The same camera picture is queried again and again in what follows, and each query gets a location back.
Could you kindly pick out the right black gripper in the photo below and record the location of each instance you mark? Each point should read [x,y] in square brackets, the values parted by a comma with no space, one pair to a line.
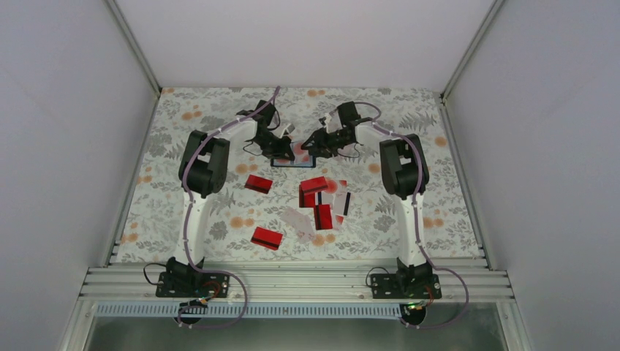
[320,143]

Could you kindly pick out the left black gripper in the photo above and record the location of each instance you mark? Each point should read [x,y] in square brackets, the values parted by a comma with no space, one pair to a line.
[280,153]

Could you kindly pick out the red card black stripe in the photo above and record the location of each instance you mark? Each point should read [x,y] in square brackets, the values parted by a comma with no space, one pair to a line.
[267,238]

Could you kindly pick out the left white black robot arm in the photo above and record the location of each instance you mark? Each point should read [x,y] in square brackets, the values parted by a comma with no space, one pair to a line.
[204,166]

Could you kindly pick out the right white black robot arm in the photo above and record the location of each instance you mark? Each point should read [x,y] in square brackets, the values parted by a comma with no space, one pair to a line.
[404,173]

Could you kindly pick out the white card black stripe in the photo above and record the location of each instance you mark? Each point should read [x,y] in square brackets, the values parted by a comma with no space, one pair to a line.
[341,198]

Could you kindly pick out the floral patterned table mat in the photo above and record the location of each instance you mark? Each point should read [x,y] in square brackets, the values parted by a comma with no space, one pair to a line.
[369,231]

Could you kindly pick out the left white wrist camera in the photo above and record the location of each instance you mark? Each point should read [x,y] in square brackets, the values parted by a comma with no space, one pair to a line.
[287,130]

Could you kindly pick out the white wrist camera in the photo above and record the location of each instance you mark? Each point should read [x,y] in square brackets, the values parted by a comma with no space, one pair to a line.
[287,130]
[332,122]

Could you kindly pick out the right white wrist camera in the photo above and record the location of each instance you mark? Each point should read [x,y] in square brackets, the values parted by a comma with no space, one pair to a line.
[332,122]

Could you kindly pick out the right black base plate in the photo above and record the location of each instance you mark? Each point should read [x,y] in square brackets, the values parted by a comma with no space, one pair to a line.
[406,288]

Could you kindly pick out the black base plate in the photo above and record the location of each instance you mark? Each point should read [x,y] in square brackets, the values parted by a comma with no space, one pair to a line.
[406,288]
[180,280]

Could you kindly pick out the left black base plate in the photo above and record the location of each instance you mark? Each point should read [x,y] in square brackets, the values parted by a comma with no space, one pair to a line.
[180,280]

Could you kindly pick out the aluminium rail frame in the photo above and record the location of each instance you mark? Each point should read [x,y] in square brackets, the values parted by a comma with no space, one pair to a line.
[336,288]

